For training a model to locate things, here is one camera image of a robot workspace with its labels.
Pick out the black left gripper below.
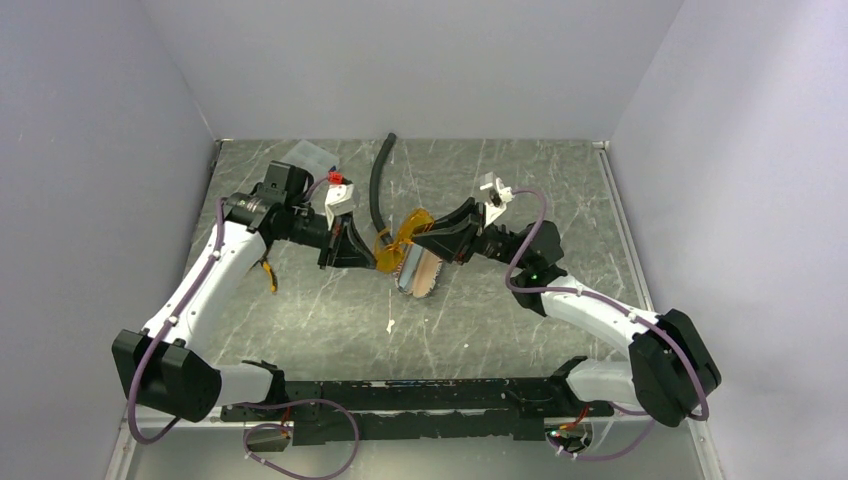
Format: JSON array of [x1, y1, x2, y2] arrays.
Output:
[[278, 206, 376, 270]]

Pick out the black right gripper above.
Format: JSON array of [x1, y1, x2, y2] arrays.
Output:
[[410, 198, 529, 271]]

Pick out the orange transparent safety glasses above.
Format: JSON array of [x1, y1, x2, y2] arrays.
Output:
[[373, 208, 435, 274]]

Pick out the printed glasses pouch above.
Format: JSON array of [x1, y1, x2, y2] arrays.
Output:
[[394, 244, 443, 299]]

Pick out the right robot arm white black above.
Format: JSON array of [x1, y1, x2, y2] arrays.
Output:
[[411, 199, 722, 427]]

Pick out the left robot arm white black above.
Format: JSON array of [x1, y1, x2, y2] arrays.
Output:
[[111, 161, 376, 422]]

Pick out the clear plastic compartment box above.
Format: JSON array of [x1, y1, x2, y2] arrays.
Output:
[[281, 140, 339, 178]]

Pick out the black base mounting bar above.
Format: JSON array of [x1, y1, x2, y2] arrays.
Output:
[[220, 376, 613, 446]]

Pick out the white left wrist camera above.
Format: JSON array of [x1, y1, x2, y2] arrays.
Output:
[[324, 171, 359, 229]]

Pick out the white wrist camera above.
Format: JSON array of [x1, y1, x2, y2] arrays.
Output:
[[324, 171, 359, 229], [479, 172, 514, 228]]

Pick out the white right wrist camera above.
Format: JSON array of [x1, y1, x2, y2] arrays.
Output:
[[479, 172, 514, 228]]

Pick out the yellow handled pliers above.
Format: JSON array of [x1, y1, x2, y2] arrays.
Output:
[[260, 260, 278, 294]]

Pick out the black rubber hose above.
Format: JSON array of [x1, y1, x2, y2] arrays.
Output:
[[368, 133, 399, 233]]

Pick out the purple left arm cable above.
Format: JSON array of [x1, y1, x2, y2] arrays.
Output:
[[127, 178, 360, 479]]

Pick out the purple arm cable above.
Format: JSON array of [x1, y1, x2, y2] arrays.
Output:
[[504, 189, 711, 463], [127, 178, 360, 479]]

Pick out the aluminium frame rail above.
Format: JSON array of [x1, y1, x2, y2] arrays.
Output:
[[107, 401, 723, 479]]

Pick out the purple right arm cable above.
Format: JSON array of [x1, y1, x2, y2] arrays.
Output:
[[504, 189, 711, 463]]

